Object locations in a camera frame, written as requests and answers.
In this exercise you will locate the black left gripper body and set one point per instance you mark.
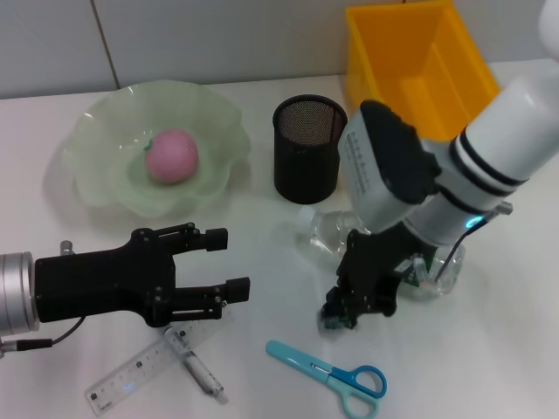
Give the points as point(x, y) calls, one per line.
point(100, 279)

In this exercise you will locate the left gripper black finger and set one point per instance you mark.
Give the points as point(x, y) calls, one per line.
point(205, 239)
point(218, 294)

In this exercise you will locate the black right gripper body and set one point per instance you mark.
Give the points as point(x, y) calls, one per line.
point(375, 270)

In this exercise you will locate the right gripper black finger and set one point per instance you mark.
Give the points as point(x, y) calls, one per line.
point(362, 307)
point(335, 301)

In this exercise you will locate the clear green-label water bottle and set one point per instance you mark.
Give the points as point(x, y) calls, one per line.
point(327, 231)

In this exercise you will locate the pink peach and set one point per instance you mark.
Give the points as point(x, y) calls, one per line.
point(172, 157)

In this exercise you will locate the blue capped scissors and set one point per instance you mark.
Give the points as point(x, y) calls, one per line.
point(297, 358)

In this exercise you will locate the grey clear pen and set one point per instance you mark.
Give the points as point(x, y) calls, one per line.
point(196, 371)

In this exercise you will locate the clear plastic ruler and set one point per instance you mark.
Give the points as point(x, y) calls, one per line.
point(131, 371)

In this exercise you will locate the black mesh pen cup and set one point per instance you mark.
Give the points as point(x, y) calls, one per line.
point(305, 166)

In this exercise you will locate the pale green glass fruit plate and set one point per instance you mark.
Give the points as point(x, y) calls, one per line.
point(109, 131)

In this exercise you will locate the yellow plastic storage bin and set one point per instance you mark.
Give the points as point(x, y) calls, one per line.
point(393, 52)

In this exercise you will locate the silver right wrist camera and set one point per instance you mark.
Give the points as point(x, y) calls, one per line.
point(375, 174)

